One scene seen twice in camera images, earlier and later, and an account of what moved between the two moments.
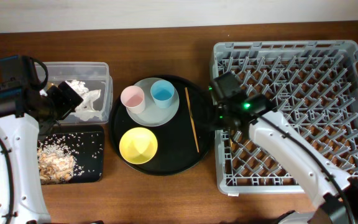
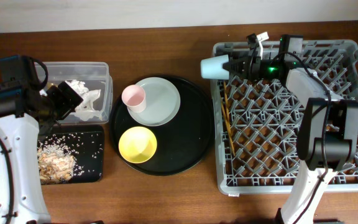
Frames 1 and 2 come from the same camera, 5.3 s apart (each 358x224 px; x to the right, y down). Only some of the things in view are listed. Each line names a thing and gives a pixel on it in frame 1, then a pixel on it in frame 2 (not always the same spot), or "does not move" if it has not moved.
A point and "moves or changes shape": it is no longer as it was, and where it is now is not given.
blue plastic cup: (162, 92) to (212, 68)
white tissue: (85, 111) does not move
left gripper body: (63, 103) does not move
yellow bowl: (138, 145) does not move
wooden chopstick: (192, 119) moves or changes shape
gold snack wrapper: (49, 84) does not move
